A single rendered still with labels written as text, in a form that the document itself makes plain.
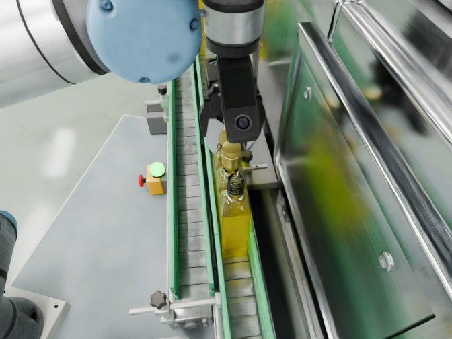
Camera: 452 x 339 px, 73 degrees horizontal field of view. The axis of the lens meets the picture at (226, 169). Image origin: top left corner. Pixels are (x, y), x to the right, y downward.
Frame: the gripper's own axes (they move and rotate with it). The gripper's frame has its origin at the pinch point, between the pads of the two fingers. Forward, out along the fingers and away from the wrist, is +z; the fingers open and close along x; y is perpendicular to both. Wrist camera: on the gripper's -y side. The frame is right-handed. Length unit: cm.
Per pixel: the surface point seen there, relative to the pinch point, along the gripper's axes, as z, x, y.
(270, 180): 27.2, -13.0, 12.3
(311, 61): -15.0, -11.8, 2.5
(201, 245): 27.4, 7.2, -4.5
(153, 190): 37.1, 20.8, 20.0
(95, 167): 41, 41, 34
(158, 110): 32, 19, 51
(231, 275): 27.3, 1.0, -12.4
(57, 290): 41, 45, -6
